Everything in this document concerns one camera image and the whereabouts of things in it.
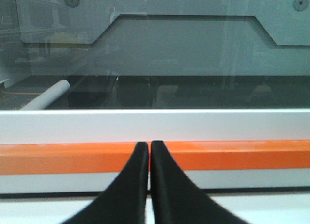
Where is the white fume hood base cabinet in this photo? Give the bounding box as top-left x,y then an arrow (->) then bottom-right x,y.
0,192 -> 310,224

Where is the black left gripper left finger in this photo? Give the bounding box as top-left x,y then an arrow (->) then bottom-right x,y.
64,142 -> 148,224

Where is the glass sash with orange handle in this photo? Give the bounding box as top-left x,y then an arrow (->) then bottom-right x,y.
0,0 -> 310,194

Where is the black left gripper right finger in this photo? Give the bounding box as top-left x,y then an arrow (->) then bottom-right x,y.
151,141 -> 246,224

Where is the rolled white paper poster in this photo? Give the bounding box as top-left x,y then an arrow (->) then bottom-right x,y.
20,80 -> 70,111

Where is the grey rear baffle panel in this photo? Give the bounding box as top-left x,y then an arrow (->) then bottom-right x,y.
15,0 -> 310,46

